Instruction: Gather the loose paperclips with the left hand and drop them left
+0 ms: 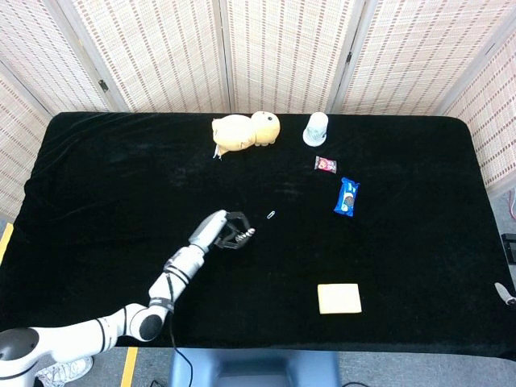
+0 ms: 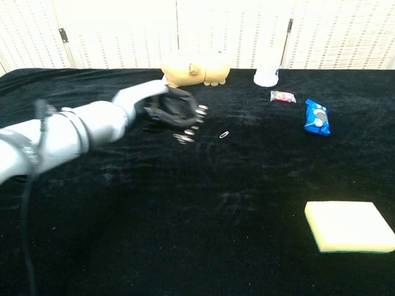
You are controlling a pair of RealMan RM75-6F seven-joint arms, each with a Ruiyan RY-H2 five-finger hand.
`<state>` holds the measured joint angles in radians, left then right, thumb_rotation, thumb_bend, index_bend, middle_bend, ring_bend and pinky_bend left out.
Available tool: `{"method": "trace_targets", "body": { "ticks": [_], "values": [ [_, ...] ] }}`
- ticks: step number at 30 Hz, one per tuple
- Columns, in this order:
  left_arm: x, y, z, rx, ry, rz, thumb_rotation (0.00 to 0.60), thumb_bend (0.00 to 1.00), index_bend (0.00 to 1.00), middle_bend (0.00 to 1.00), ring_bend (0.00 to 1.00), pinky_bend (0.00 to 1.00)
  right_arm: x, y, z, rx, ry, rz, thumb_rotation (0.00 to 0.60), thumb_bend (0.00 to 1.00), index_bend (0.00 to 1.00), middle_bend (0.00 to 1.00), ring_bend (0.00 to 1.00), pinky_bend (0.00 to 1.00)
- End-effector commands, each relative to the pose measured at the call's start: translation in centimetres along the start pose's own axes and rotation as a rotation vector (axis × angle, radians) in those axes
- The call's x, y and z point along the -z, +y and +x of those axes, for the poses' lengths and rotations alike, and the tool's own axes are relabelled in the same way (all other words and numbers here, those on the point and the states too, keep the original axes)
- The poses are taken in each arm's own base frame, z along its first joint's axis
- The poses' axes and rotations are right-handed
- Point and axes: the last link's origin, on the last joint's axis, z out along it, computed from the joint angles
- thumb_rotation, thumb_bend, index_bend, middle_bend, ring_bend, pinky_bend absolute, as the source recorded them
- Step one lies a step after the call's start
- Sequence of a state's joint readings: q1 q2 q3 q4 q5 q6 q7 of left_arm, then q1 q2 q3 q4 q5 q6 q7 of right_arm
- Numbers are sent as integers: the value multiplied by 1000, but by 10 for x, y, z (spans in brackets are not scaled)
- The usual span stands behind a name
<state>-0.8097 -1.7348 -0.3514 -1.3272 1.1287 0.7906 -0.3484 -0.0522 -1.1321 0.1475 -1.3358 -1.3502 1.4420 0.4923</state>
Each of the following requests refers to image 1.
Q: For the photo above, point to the paper clip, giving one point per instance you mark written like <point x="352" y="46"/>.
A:
<point x="271" y="215"/>

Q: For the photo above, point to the woven folding screen panel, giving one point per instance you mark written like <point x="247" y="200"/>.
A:
<point x="52" y="52"/>
<point x="419" y="52"/>
<point x="16" y="141"/>
<point x="161" y="52"/>
<point x="492" y="121"/>
<point x="286" y="52"/>

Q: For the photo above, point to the yellow plush toy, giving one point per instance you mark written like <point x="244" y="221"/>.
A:
<point x="242" y="131"/>

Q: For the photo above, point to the yellow sticky note pad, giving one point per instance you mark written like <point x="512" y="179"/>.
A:
<point x="339" y="298"/>

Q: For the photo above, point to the blue cookie packet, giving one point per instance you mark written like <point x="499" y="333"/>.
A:
<point x="346" y="197"/>

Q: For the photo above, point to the white sneaker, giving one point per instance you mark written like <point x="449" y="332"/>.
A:
<point x="68" y="371"/>

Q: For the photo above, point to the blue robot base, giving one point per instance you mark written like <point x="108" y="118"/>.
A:
<point x="258" y="367"/>

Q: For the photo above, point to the yellow floor tape strip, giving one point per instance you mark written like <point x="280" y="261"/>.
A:
<point x="5" y="242"/>
<point x="129" y="367"/>

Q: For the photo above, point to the black velvet tablecloth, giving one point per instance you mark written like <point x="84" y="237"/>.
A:
<point x="101" y="181"/>

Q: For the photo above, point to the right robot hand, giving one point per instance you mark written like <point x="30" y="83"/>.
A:
<point x="507" y="297"/>

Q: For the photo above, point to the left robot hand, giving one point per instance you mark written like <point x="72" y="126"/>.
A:
<point x="209" y="230"/>

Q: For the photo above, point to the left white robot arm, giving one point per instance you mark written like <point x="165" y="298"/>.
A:
<point x="80" y="332"/>

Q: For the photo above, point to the white upturned paper cup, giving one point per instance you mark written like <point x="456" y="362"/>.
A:
<point x="315" y="131"/>

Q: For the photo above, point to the black screen hinge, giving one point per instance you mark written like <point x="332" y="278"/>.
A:
<point x="102" y="85"/>
<point x="348" y="56"/>

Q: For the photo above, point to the red candy packet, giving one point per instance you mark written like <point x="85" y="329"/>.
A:
<point x="325" y="164"/>

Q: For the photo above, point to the black box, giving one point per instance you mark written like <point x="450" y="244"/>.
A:
<point x="511" y="248"/>

